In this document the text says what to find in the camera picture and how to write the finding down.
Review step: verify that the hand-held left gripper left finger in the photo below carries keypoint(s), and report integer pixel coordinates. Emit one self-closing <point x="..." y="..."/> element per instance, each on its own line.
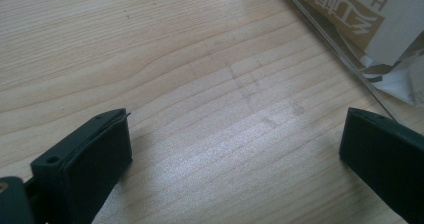
<point x="83" y="164"/>

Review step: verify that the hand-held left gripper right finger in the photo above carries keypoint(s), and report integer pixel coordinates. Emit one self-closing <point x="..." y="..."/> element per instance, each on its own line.
<point x="386" y="150"/>

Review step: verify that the clear plastic storage box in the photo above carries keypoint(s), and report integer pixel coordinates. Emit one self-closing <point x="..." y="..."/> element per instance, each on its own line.
<point x="336" y="47"/>

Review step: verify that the brown and white printed packet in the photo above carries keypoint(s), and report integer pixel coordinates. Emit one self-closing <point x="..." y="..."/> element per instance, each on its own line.
<point x="363" y="14"/>

